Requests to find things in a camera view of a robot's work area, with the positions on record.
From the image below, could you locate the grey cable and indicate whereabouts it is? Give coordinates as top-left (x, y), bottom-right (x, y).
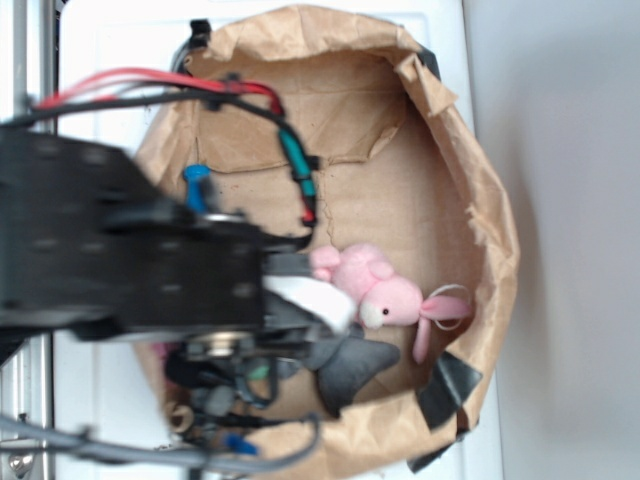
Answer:
top-left (0, 412), bottom-right (321, 474)

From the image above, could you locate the brown paper bag bin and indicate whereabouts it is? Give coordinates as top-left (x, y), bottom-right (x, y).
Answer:
top-left (132, 4), bottom-right (520, 480)

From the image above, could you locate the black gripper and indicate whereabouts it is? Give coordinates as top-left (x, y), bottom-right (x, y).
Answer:
top-left (106, 219), bottom-right (356, 360)

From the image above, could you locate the green textured ball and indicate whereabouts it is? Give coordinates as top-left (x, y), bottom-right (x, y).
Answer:
top-left (247, 365), bottom-right (270, 381)

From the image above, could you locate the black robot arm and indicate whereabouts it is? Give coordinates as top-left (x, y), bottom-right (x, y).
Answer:
top-left (1, 130), bottom-right (355, 354)

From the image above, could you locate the red black cable bundle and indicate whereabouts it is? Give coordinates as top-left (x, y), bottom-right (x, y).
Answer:
top-left (27, 68), bottom-right (322, 241)

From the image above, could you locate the aluminium frame rail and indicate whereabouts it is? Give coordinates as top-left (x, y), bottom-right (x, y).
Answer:
top-left (0, 0), bottom-right (55, 480)

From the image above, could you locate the grey plush toy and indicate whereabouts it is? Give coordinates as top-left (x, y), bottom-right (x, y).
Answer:
top-left (277, 325), bottom-right (400, 418)

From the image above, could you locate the pink plush bunny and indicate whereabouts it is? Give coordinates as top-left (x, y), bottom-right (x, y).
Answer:
top-left (309, 243), bottom-right (472, 364)

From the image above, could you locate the blue plastic bottle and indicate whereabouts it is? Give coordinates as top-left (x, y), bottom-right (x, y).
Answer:
top-left (183, 164), bottom-right (213, 214)

